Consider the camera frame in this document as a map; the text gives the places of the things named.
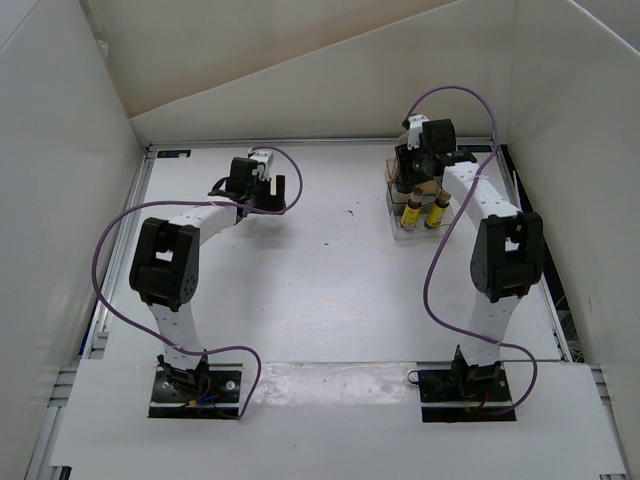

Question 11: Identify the white powder shaker jar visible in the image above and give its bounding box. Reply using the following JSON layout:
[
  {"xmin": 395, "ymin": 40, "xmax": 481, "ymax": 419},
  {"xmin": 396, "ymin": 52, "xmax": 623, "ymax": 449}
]
[{"xmin": 389, "ymin": 181, "xmax": 412, "ymax": 203}]

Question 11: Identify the small yellow label bottle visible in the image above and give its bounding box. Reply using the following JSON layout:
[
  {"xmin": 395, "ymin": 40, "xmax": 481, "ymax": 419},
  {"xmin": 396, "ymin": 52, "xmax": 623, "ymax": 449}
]
[{"xmin": 401, "ymin": 188, "xmax": 423, "ymax": 229}]

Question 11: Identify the tall dark sauce bottle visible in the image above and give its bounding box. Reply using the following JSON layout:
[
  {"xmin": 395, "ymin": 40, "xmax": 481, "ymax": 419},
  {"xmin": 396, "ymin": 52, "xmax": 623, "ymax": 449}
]
[{"xmin": 391, "ymin": 159, "xmax": 402, "ymax": 190}]

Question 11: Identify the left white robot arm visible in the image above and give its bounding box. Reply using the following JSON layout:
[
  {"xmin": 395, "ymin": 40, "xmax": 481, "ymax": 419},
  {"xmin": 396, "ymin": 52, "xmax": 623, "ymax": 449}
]
[{"xmin": 129, "ymin": 150, "xmax": 286, "ymax": 400}]

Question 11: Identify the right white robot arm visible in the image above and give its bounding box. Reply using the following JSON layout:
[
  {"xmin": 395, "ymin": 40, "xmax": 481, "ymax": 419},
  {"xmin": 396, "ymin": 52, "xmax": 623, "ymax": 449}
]
[{"xmin": 396, "ymin": 114, "xmax": 543, "ymax": 400}]

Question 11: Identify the right blue table sticker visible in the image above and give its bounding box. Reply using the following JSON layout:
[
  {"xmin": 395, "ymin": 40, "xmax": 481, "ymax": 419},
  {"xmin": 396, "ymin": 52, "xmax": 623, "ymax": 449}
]
[{"xmin": 457, "ymin": 145, "xmax": 492, "ymax": 154}]

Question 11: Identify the blue table sticker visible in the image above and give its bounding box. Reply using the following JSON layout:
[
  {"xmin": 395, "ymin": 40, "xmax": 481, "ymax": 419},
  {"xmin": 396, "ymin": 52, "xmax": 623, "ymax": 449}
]
[
  {"xmin": 457, "ymin": 145, "xmax": 492, "ymax": 154},
  {"xmin": 156, "ymin": 149, "xmax": 191, "ymax": 159}
]

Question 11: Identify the clear tiered organizer rack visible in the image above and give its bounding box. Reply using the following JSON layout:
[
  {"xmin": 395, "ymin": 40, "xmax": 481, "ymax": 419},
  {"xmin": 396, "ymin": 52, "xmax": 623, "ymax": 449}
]
[{"xmin": 385, "ymin": 159, "xmax": 455, "ymax": 241}]

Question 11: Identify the left blue table sticker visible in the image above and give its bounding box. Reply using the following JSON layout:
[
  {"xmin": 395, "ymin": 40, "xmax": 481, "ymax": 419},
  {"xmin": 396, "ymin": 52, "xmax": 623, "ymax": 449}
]
[{"xmin": 156, "ymin": 149, "xmax": 191, "ymax": 159}]

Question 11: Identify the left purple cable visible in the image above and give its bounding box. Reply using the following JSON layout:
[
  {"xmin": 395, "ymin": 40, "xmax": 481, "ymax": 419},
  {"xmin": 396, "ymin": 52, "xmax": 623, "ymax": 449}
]
[{"xmin": 92, "ymin": 145, "xmax": 305, "ymax": 420}]

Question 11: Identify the purple cable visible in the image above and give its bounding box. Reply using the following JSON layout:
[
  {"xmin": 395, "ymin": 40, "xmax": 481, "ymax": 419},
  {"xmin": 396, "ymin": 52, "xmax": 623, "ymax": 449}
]
[
  {"xmin": 92, "ymin": 145, "xmax": 305, "ymax": 420},
  {"xmin": 405, "ymin": 86, "xmax": 540, "ymax": 417}
]

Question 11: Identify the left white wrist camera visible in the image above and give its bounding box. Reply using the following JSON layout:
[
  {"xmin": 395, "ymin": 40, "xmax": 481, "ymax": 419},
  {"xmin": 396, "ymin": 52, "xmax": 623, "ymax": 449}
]
[{"xmin": 248, "ymin": 149, "xmax": 274, "ymax": 180}]

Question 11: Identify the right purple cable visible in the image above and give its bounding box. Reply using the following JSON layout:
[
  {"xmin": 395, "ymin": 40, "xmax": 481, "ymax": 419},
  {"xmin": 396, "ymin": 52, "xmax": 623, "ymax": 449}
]
[{"xmin": 405, "ymin": 86, "xmax": 540, "ymax": 417}]

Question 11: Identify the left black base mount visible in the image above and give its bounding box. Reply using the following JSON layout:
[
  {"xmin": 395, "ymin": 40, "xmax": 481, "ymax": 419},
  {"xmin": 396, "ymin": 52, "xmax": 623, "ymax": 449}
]
[{"xmin": 147, "ymin": 363, "xmax": 243, "ymax": 420}]

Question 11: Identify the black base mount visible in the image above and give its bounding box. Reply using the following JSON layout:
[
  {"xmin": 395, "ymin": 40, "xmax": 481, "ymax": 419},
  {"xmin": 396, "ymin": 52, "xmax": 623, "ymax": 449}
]
[
  {"xmin": 147, "ymin": 363, "xmax": 243, "ymax": 420},
  {"xmin": 406, "ymin": 369, "xmax": 516, "ymax": 423}
]

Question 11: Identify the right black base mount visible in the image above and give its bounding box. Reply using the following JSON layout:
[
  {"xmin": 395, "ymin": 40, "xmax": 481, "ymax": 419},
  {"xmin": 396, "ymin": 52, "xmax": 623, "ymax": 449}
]
[{"xmin": 406, "ymin": 369, "xmax": 516, "ymax": 423}]

